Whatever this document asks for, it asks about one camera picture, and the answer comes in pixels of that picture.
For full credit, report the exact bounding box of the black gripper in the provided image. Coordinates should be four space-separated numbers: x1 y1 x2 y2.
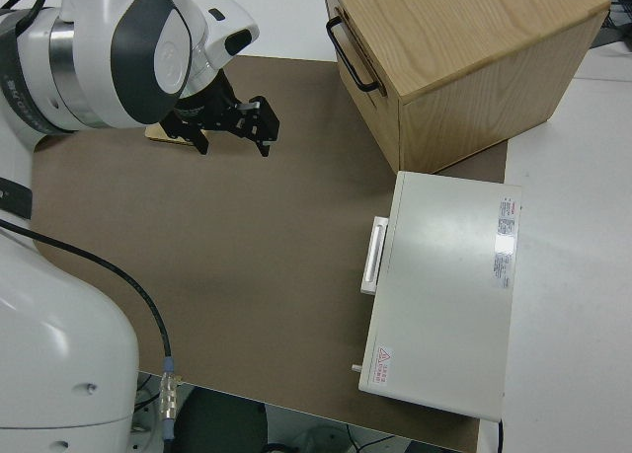
162 72 281 160

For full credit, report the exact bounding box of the wooden stand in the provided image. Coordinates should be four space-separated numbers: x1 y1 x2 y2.
144 122 197 148

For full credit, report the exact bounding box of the brown table mat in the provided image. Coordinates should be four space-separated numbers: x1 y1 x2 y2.
29 55 510 453

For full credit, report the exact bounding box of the wooden drawer box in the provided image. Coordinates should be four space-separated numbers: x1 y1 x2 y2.
320 0 611 176

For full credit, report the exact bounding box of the white toaster oven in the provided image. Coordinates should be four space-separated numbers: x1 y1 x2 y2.
349 170 523 422

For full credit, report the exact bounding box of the black drawer handle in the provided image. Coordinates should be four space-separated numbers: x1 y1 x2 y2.
325 17 381 93

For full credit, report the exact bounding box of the white oven door handle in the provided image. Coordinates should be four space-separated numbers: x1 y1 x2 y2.
359 216 391 296

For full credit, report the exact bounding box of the black cable strap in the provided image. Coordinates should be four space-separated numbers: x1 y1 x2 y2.
0 176 34 218

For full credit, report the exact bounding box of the black cable with metal connector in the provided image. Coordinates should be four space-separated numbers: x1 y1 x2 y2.
0 218 182 444

